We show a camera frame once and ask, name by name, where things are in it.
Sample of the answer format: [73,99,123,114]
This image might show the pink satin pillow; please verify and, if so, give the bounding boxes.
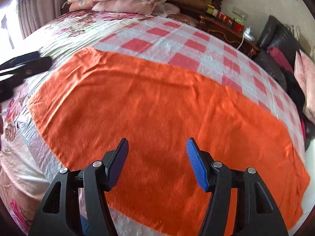
[294,50,315,124]

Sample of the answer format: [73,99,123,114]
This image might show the patterned curtain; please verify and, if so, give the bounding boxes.
[17,0,63,38]

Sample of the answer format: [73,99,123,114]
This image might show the black leather sofa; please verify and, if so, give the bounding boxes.
[254,16,314,149]

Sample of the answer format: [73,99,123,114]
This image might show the maroon cushion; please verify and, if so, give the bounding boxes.
[267,47,294,74]

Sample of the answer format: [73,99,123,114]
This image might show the orange pants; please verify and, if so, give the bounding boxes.
[42,49,310,235]

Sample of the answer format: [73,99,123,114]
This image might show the black clothes pile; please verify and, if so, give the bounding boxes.
[281,67,305,117]

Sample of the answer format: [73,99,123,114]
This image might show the floral bed sheet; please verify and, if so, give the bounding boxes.
[0,9,158,235]

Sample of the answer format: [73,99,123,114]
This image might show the white charger with cable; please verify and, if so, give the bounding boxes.
[236,27,255,50]

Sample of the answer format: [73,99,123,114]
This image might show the red white checkered plastic sheet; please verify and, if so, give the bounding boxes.
[20,15,307,236]

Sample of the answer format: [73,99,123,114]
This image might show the yellow jar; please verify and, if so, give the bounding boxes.
[206,5,219,17]

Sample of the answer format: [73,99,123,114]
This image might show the wall power outlet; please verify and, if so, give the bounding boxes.
[232,7,249,21]

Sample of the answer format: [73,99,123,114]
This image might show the carved wooden nightstand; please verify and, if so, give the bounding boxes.
[199,14,259,58]

